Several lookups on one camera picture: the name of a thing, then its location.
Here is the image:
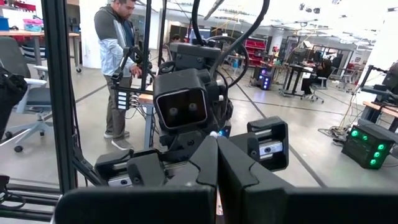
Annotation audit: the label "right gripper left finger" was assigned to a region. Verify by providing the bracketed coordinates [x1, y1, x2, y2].
[54, 136, 218, 224]

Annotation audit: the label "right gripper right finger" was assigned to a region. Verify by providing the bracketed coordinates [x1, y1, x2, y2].
[216, 136, 398, 224]

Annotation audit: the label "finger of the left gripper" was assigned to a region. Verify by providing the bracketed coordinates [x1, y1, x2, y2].
[126, 152, 167, 187]

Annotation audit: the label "black computer tower lit fans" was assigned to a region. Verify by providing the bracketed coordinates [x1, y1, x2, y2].
[341, 124, 396, 170]
[257, 67, 272, 91]

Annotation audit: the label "black control box white labels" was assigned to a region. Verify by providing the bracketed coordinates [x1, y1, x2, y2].
[116, 89, 129, 111]

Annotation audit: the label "person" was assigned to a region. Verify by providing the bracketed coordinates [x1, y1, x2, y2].
[94, 0, 144, 152]
[300, 58, 333, 98]

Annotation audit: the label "red storage shelves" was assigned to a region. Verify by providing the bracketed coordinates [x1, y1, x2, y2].
[244, 39, 267, 68]

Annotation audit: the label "wooden side table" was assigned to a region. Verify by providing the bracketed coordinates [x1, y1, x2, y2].
[362, 101, 398, 131]

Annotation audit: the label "long wooden workbench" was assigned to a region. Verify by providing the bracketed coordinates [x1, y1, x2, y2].
[0, 29, 83, 74]

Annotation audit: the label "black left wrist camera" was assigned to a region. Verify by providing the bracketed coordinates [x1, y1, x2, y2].
[152, 68, 218, 131]

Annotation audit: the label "black aluminium frame post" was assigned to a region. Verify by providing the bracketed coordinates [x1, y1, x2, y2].
[0, 0, 106, 222]

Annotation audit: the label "grey office chair white frame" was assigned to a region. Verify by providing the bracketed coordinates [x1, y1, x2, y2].
[0, 37, 54, 153]

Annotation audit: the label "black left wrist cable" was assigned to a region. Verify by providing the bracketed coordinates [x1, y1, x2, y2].
[191, 0, 271, 90]

